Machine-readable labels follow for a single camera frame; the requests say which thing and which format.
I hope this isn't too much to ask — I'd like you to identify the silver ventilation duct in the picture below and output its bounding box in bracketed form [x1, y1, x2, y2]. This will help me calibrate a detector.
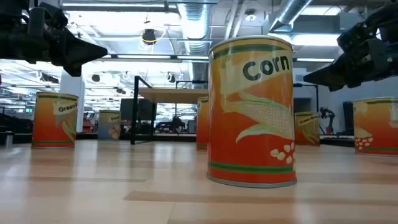
[267, 0, 314, 34]
[176, 2, 213, 56]

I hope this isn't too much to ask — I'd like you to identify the orange corn label can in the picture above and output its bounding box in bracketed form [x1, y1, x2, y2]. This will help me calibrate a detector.
[352, 96, 398, 157]
[206, 35, 298, 189]

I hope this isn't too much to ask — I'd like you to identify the orange label tin can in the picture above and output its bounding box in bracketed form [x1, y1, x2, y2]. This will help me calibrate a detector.
[196, 96, 210, 152]

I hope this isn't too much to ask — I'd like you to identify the black computer monitor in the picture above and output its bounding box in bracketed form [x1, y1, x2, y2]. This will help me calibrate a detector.
[119, 98, 157, 122]

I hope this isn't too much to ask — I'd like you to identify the black metal table frame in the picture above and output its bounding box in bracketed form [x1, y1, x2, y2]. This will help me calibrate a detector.
[74, 133, 355, 147]

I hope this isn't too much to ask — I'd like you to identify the black hanging camera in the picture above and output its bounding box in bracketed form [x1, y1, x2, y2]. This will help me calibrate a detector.
[141, 28, 157, 46]

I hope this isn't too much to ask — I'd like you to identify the ceiling strip light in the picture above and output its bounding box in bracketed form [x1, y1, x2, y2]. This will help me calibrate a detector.
[115, 54, 210, 60]
[295, 57, 336, 63]

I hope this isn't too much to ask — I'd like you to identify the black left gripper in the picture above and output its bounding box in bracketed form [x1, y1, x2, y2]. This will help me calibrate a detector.
[0, 2, 108, 77]

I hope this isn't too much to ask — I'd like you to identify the wooden shelf with black frame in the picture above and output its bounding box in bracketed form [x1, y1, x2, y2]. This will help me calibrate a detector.
[130, 75, 210, 146]

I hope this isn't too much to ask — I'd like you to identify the orange green beans label can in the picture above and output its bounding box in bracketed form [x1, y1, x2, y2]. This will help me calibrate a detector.
[294, 111, 321, 147]
[30, 91, 80, 149]

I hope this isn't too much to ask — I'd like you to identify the black background cabinet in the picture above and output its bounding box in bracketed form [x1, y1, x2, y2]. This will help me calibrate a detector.
[342, 100, 355, 134]

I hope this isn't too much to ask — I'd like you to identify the red tool cart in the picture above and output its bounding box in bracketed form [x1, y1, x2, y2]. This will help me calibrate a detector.
[82, 111, 95, 134]

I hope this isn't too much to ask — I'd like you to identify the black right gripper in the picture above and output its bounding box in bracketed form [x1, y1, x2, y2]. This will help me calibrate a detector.
[303, 1, 398, 92]

